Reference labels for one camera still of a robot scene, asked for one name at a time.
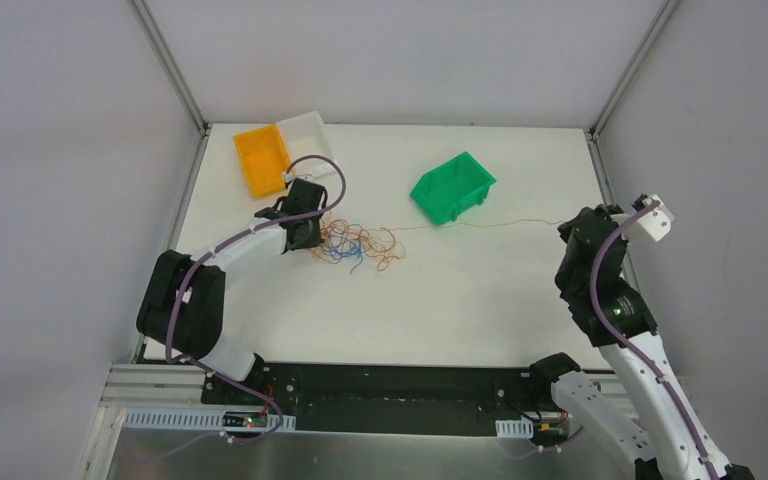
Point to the white plastic bin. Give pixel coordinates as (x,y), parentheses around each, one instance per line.
(305,135)

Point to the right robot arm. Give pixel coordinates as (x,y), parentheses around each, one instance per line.
(666,440)

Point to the orange plastic bin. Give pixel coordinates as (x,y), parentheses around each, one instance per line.
(264,159)

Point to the green plastic bin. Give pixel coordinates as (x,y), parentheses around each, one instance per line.
(447,191)

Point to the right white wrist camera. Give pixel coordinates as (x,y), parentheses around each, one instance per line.
(656,224)

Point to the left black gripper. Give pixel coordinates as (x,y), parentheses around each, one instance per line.
(301,233)

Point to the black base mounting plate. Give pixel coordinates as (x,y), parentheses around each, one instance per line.
(405,400)

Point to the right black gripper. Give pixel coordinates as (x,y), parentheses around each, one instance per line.
(582,226)

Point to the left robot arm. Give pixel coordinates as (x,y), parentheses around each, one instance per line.
(185,296)

